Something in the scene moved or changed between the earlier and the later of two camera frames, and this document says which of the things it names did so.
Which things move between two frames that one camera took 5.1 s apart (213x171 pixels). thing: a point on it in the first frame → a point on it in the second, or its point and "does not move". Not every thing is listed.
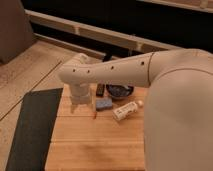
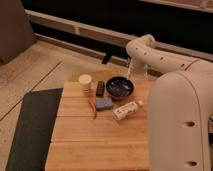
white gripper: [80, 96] → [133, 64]
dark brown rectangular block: [100, 90] does not move
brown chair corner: [16, 34] does not move
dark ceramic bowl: [119, 92] does not move
